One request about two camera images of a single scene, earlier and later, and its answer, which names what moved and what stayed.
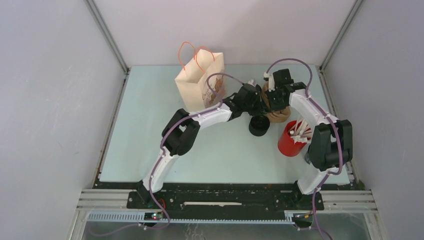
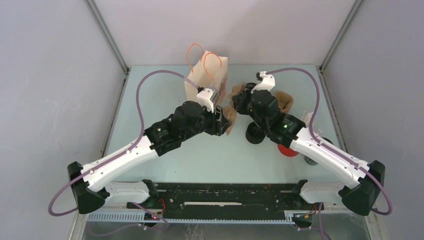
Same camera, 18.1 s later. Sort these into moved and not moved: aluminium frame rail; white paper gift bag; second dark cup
Moved: white paper gift bag
Not moved: aluminium frame rail; second dark cup
